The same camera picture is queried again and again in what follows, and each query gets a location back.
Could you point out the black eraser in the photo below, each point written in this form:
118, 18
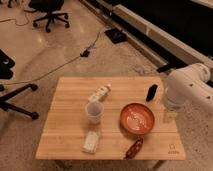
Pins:
151, 92

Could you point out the white flat packet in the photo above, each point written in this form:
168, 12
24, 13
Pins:
91, 142

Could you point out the clear plastic cup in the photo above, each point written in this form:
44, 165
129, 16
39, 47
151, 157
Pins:
94, 111

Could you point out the black office chair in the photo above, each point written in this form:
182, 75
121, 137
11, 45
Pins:
51, 9

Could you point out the black floor mat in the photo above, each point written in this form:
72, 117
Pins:
116, 36

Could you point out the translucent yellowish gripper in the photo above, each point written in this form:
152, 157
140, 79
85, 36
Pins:
169, 115

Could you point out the wooden folding table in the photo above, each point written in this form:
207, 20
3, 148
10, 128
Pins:
67, 126

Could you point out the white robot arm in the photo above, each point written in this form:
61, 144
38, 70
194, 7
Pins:
188, 83

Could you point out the orange round bowl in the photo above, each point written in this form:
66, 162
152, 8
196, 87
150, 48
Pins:
137, 119

